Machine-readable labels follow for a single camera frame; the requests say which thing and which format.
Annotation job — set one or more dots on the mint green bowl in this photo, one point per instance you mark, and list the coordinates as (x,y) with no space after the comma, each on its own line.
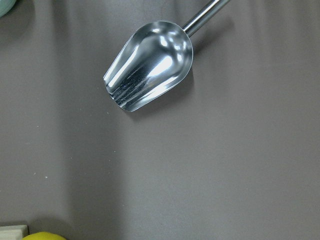
(6,6)

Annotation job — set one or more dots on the bamboo cutting board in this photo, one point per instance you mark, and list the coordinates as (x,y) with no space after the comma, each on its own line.
(13,232)

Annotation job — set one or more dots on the shiny metal scoop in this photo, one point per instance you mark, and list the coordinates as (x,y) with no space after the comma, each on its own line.
(156,58)

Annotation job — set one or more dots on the upper whole lemon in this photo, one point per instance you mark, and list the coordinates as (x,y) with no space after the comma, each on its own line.
(43,236)

